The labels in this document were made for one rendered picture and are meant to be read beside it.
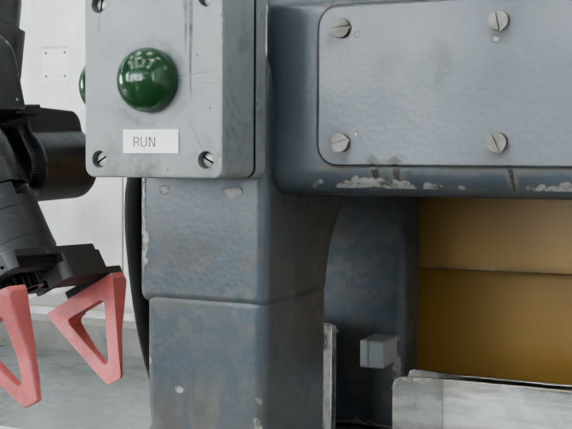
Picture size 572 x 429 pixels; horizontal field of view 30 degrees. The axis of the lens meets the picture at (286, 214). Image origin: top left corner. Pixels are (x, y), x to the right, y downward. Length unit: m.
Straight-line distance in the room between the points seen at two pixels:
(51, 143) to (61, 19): 6.28
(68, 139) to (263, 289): 0.36
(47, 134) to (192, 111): 0.37
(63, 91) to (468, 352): 6.35
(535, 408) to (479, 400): 0.03
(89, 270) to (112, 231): 6.05
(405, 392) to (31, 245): 0.28
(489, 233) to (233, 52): 0.30
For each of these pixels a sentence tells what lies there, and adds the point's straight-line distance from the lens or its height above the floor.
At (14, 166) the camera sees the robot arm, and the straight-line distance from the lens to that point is 0.80.
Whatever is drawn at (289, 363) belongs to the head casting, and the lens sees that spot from 0.56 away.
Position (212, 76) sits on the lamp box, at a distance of 0.48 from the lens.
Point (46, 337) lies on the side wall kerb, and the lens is 7.18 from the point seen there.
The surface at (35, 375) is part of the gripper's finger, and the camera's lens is 0.73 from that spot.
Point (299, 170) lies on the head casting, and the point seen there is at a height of 1.24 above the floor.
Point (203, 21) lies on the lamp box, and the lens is 0.49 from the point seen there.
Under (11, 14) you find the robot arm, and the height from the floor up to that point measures 1.36.
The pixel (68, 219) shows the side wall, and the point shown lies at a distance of 7.04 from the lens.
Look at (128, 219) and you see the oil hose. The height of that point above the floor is 1.22.
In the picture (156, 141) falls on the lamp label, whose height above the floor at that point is 1.26.
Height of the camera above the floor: 1.25
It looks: 3 degrees down
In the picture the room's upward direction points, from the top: straight up
